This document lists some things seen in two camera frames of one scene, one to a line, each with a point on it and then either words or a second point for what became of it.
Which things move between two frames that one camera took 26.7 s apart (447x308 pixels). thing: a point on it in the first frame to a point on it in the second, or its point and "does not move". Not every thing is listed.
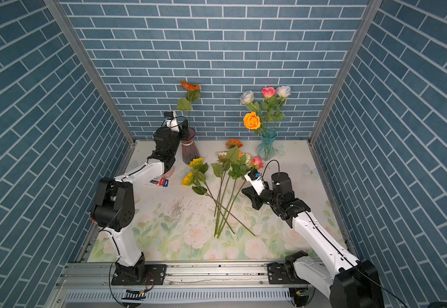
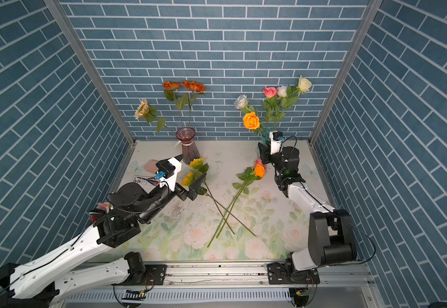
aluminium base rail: [189, 285] does not move
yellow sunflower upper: [196, 163] does not move
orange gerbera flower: [233, 142] to [170, 94]
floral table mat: [201, 210] does not move
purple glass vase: [189, 153] does not move
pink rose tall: [268, 92] does not move
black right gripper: [249, 191] to [265, 156]
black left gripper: [184, 133] to [191, 194]
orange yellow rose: [251, 120] does not move
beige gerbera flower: [222, 157] to [149, 113]
